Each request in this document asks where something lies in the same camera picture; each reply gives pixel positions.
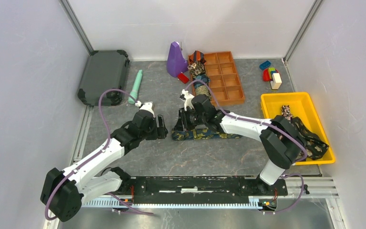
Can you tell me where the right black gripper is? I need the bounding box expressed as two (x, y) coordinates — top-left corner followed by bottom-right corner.
(173, 106), (207, 132)

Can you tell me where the dark green hard case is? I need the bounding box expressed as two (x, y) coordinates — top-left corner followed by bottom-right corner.
(77, 50), (130, 106)

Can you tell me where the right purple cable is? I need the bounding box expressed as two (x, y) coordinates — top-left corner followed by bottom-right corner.
(184, 79), (305, 215)

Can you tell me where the pink floral dark tie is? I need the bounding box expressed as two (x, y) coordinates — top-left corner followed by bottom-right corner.
(281, 105), (293, 122)

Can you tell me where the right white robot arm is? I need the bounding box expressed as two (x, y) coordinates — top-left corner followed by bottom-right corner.
(176, 90), (306, 195)

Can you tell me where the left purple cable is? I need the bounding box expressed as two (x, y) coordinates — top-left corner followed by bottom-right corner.
(44, 89), (154, 221)

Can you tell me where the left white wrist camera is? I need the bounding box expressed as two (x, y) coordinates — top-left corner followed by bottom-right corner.
(134, 101), (154, 117)

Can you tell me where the blue patterned rolled tie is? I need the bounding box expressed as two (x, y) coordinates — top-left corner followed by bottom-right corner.
(192, 74), (210, 87)

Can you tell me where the purple metronome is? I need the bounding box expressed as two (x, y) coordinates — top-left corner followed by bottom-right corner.
(166, 42), (188, 78)

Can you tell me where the orange wooden compartment tray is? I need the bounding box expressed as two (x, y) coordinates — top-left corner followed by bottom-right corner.
(188, 51), (245, 106)

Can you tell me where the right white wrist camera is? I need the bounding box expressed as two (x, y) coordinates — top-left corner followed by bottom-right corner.
(179, 89), (194, 111)

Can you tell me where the white toy block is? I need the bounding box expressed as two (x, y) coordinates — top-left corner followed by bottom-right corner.
(270, 73), (282, 90)

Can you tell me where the olive gold rolled tie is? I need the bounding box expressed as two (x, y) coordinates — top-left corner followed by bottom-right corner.
(194, 85), (211, 98)

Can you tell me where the red block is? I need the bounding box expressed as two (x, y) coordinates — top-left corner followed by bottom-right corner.
(177, 73), (189, 84)

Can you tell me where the navy yellow floral tie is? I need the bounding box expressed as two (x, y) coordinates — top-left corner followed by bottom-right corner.
(172, 127), (242, 141)

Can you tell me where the black gold floral tie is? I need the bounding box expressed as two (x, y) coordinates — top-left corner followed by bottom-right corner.
(291, 117), (329, 160)

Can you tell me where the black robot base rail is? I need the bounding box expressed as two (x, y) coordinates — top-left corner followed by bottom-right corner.
(113, 176), (288, 204)

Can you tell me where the brown floral rolled tie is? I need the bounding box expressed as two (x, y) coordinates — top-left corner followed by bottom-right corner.
(188, 62), (206, 77)

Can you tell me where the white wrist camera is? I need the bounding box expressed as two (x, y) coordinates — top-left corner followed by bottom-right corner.
(134, 101), (154, 117)
(179, 89), (194, 111)

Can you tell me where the purple cable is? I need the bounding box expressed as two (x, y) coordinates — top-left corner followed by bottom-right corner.
(184, 79), (305, 215)
(44, 89), (154, 221)

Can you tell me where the mint green flashlight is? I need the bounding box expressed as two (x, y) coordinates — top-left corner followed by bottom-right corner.
(128, 70), (143, 104)

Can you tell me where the orange navy striped rolled tie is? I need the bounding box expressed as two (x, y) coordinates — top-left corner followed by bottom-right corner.
(190, 51), (206, 64)

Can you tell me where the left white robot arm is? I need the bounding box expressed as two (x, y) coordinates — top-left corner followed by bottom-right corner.
(40, 108), (168, 222)

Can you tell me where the blue toy brick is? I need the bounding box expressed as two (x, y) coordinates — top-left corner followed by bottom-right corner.
(259, 61), (271, 71)

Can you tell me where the yellow plastic bin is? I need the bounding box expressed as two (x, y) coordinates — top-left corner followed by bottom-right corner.
(261, 92), (336, 165)

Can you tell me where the colourful toy block stack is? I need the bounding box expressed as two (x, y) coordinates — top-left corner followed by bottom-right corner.
(262, 67), (279, 82)

